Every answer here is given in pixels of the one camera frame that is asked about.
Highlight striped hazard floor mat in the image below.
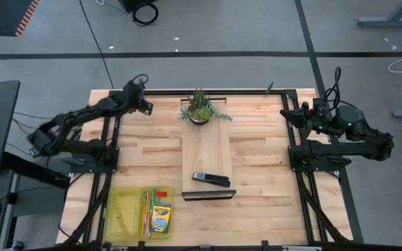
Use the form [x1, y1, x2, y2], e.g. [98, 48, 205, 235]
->
[0, 0, 40, 38]

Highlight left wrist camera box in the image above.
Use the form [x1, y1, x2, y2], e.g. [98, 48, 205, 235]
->
[127, 80, 145, 100]

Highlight black stapler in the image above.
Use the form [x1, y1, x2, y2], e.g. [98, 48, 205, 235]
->
[191, 172, 231, 188]

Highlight yellow pencil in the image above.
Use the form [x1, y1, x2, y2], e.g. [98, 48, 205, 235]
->
[147, 200, 153, 238]

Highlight yellow-green translucent pencil box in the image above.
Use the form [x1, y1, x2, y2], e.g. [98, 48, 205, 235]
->
[103, 185, 174, 241]

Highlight long black cable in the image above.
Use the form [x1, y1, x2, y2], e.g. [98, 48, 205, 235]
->
[78, 0, 115, 90]

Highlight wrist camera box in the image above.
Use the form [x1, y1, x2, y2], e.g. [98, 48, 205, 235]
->
[127, 80, 145, 100]
[312, 97, 331, 116]

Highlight yellow crayon box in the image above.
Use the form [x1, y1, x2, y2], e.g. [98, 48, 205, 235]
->
[150, 202, 172, 234]

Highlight black box on floor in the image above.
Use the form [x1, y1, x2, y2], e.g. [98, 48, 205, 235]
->
[119, 0, 157, 13]

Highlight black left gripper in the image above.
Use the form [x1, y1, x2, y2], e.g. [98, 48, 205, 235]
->
[124, 97, 154, 116]

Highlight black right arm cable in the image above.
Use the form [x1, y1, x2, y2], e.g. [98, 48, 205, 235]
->
[322, 66, 343, 105]

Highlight wooden riser shelf black legs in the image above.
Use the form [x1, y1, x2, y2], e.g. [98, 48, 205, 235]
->
[181, 97, 237, 202]

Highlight coiled black cable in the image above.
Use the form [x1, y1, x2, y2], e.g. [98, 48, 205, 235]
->
[132, 2, 160, 27]

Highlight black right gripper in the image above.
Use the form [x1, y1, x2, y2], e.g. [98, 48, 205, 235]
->
[279, 102, 327, 140]

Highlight potted succulent plant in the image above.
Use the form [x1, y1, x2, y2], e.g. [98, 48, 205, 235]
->
[178, 88, 233, 127]

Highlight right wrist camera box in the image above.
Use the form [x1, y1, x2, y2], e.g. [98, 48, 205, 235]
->
[312, 97, 331, 116]

